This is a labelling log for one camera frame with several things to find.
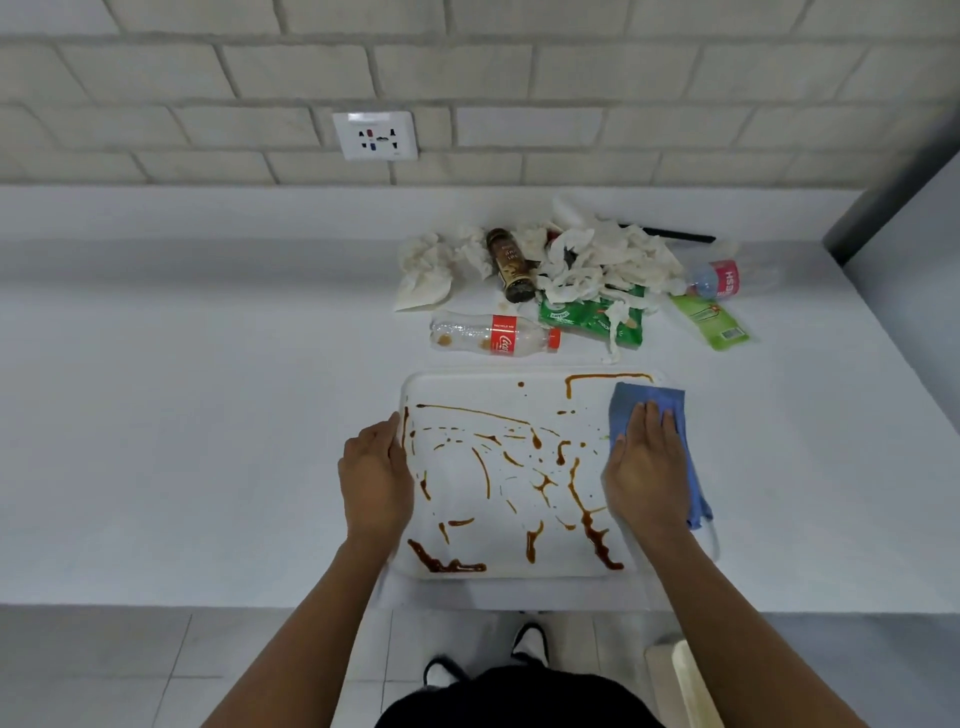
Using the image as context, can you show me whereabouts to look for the white wall socket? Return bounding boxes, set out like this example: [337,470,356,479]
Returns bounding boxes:
[331,111,420,163]

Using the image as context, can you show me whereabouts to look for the light green snack packet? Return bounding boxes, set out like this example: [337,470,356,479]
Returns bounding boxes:
[669,291,752,353]

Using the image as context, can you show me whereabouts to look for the cream-coloured bin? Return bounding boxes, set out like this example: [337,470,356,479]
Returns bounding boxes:
[644,633,726,728]

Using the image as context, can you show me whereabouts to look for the person's left forearm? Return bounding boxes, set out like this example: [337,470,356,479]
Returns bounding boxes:
[201,536,400,728]

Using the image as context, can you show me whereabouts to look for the person's right hand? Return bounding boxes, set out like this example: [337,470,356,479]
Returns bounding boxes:
[602,400,692,539]

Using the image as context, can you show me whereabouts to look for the white plastic tray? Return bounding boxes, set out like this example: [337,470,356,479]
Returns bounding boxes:
[378,369,721,583]

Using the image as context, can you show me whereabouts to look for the person's shoe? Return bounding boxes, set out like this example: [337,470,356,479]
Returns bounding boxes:
[423,657,471,690]
[511,620,549,666]

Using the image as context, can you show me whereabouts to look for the person's black clothing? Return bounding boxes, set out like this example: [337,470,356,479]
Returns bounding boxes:
[374,663,666,728]

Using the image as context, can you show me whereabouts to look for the person's left shoe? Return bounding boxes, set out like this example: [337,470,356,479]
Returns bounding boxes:
[423,657,471,690]

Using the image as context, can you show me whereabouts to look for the pile of crumpled white tissues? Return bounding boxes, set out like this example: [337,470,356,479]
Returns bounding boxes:
[523,198,689,355]

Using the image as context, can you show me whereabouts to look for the small crumpled white tissue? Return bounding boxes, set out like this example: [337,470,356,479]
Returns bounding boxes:
[450,224,494,281]

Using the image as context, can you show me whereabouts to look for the clear bottle with red label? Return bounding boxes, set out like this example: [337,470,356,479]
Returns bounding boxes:
[429,310,563,359]

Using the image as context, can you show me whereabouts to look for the dark brown drink bottle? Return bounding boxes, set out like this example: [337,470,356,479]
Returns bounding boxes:
[484,227,538,305]

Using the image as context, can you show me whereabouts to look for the person's left hand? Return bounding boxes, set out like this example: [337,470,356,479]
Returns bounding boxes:
[337,411,416,547]

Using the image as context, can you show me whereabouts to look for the black stick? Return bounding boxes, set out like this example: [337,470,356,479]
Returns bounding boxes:
[618,220,718,246]

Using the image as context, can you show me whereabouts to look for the clear bottle with pink label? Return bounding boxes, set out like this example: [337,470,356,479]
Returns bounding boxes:
[685,258,783,302]

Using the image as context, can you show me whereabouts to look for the grey cabinet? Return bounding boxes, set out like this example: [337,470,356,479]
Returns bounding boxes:
[822,153,960,438]

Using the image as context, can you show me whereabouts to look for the brown sauce spill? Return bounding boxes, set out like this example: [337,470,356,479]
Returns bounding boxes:
[401,372,656,576]

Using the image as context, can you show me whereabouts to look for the person's right forearm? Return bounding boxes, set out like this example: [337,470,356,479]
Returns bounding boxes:
[624,531,871,728]

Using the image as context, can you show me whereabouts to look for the crumpled stained white tissue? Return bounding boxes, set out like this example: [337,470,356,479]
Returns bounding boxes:
[393,231,459,314]

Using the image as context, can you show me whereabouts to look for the person's right shoe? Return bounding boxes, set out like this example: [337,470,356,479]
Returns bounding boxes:
[511,620,549,666]

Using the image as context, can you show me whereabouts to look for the blue cleaning cloth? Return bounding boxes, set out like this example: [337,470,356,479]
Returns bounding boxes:
[606,381,716,533]

